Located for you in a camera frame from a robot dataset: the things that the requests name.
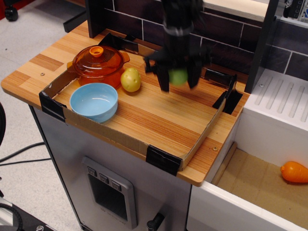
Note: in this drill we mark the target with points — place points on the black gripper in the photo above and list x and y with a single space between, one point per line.
177 52

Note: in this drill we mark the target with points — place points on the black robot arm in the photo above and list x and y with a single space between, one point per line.
180 14

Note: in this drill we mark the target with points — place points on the light blue plastic bowl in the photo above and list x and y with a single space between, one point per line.
96 101

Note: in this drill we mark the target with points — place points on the yellow toy potato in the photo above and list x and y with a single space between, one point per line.
131 80

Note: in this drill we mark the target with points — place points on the orange transparent pot with lid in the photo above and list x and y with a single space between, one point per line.
99 64

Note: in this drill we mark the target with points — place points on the cardboard fence with black tape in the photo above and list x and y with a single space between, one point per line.
182 131

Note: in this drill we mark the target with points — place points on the grey toy dishwasher cabinet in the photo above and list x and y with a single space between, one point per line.
108 188

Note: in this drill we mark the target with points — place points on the white toy sink unit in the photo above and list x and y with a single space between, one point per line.
245 190

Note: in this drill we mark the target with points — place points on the orange toy carrot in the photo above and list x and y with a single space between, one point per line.
294 172

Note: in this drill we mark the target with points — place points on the black dishwasher knob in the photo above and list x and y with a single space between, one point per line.
155 223

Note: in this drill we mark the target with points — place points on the black caster wheel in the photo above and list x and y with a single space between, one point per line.
11 13

